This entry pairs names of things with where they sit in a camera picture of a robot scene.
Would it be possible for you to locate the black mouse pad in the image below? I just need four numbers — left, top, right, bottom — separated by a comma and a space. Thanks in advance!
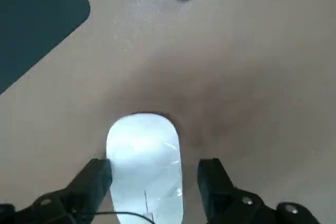
0, 0, 91, 95

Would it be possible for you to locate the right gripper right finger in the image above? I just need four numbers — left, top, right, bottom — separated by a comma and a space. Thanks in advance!
197, 157, 320, 224

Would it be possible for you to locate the white computer mouse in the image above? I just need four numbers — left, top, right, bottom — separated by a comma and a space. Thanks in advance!
106, 113, 184, 224

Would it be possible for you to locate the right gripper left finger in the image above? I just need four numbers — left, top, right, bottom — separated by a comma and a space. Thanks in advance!
0, 158, 114, 224

